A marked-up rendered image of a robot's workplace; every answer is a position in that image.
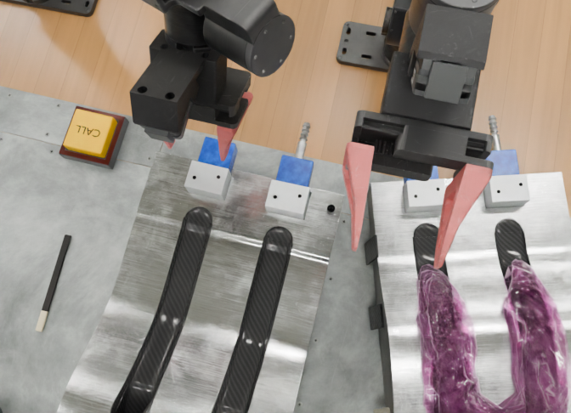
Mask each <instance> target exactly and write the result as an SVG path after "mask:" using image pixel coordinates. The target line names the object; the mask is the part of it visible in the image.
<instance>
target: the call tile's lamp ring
mask: <svg viewBox="0 0 571 413"><path fill-rule="evenodd" d="M76 109H79V110H86V111H90V112H93V113H98V114H101V115H105V116H112V117H114V118H115V119H116V120H119V122H118V124H117V127H116V131H115V134H114V137H113V139H112V141H111V144H110V148H109V151H108V154H107V156H106V159H105V160H104V159H100V158H96V157H92V156H86V155H83V154H79V153H75V152H71V151H68V150H65V147H64V146H63V144H62V145H61V148H60V151H59V153H60V154H62V155H66V156H73V157H76V158H80V159H83V160H87V161H94V162H97V163H101V164H105V165H109V163H110V158H111V156H112V154H113V151H114V149H115V146H116V141H117V139H118V136H119V133H120V131H121V129H122V124H123V122H124V119H125V117H124V116H118V115H113V114H110V113H106V112H102V111H98V110H91V109H88V108H84V107H80V106H76V108H75V111H76ZM75 111H74V113H73V116H74V114H75ZM73 116H72V118H73ZM72 118H71V121H72ZM70 124H71V122H70ZM69 127H70V125H69ZM69 127H68V129H67V132H68V130H69ZM67 132H66V134H67ZM65 137H66V135H65ZM64 141H65V138H64ZM64 141H63V143H64Z"/></svg>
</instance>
